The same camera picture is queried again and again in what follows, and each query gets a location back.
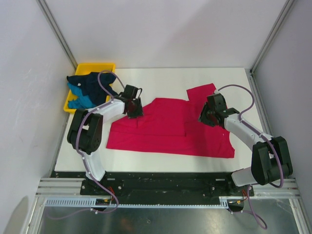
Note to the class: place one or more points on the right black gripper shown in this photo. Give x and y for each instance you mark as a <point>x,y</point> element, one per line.
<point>202,116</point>

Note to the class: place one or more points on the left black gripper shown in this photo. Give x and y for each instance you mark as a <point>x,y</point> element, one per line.
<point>139,112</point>

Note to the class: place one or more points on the pink t shirt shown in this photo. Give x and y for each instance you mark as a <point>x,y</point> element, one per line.
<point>171,126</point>

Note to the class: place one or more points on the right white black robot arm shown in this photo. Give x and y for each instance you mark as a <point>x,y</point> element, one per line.
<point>271,161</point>

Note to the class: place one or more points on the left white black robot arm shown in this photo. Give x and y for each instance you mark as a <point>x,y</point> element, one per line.
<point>85,133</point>

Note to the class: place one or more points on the teal t shirt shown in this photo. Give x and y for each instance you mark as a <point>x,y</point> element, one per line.
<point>82,101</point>

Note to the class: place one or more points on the navy t shirt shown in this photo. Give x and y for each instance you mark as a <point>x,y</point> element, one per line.
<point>89,86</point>

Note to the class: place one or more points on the yellow plastic bin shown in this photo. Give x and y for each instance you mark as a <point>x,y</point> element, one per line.
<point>84,69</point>

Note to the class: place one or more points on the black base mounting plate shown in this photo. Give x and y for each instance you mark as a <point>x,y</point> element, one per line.
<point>151,187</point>

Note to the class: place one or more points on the right aluminium corner post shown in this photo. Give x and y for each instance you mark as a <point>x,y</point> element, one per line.
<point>277,26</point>

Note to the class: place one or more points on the aluminium corner post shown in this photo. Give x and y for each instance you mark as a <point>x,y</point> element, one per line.
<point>277,26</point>
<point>44,7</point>

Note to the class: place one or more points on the grey slotted cable duct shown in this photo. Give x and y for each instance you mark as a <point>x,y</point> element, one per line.
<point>220,203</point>

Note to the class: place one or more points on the left aluminium corner post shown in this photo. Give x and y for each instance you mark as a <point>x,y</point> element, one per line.
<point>44,7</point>

